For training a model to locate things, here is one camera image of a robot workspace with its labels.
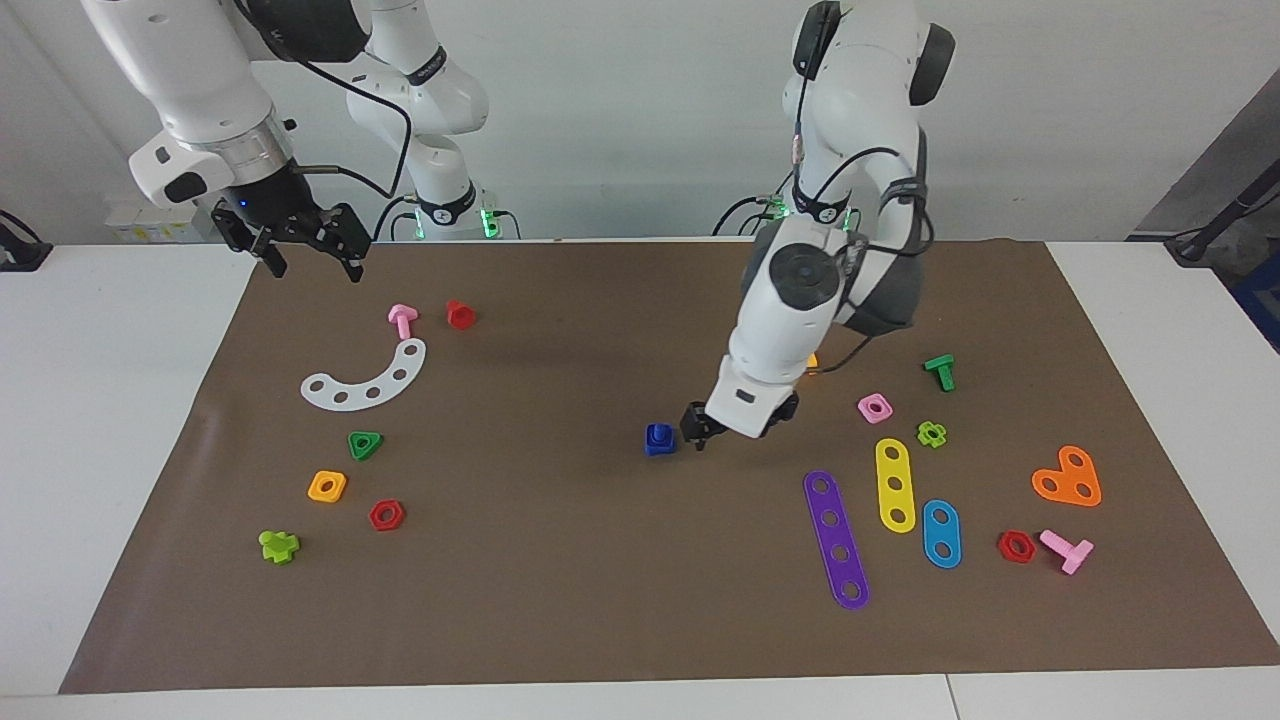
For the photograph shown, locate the black stand pole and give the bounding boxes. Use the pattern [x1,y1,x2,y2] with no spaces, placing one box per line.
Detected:
[1165,158,1280,266]

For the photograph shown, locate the white power strip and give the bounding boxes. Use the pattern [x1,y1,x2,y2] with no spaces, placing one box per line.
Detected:
[105,195,223,244]

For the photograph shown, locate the brown table mat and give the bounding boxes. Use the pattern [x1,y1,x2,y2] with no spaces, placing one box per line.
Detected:
[58,240,1280,694]

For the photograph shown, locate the yellow three-hole strip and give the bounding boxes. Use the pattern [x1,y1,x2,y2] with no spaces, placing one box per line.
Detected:
[875,438,918,534]

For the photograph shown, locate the blue two-hole strip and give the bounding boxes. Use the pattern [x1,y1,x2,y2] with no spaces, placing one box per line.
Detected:
[921,499,963,570]

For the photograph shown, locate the black base cable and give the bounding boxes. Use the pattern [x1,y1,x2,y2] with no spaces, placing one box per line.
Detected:
[373,195,421,242]
[712,195,791,239]

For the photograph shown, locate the black right base cable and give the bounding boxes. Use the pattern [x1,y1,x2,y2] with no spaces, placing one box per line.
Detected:
[373,195,421,242]

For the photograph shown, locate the blue box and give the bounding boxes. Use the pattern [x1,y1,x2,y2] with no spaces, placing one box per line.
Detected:
[1232,250,1280,353]

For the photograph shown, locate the black left base cable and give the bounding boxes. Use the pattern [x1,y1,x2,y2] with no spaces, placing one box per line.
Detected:
[712,195,791,239]

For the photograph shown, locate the orange three-hole angle plate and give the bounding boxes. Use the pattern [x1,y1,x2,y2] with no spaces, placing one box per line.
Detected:
[1031,445,1103,508]

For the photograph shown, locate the purple four-hole strip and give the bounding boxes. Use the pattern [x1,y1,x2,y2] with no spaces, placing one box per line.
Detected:
[803,470,871,611]

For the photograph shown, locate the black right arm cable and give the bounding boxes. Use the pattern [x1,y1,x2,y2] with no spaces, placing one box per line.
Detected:
[250,30,413,199]

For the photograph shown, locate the white curved perforated strip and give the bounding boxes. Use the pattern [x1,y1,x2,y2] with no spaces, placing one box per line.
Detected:
[301,338,428,412]

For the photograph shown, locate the black clamp device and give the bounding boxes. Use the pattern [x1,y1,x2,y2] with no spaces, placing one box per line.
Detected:
[0,210,53,273]

